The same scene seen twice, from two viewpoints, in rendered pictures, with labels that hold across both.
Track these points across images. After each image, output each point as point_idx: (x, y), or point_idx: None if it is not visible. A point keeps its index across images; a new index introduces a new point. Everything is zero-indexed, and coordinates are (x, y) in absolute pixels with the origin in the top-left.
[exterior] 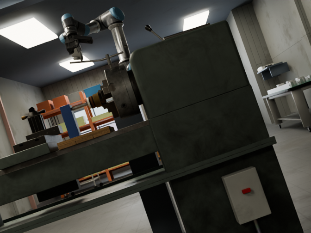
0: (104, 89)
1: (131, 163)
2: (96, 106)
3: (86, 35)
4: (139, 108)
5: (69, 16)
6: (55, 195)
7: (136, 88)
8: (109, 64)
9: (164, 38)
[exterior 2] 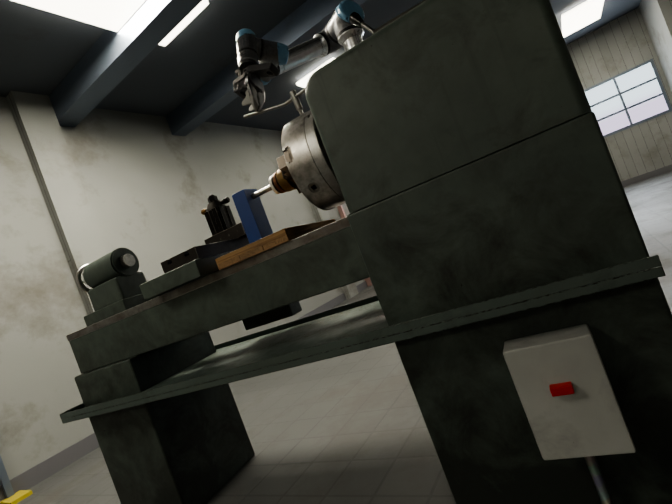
0: (279, 160)
1: None
2: (284, 189)
3: (285, 63)
4: None
5: (243, 34)
6: (263, 322)
7: None
8: (298, 109)
9: (374, 32)
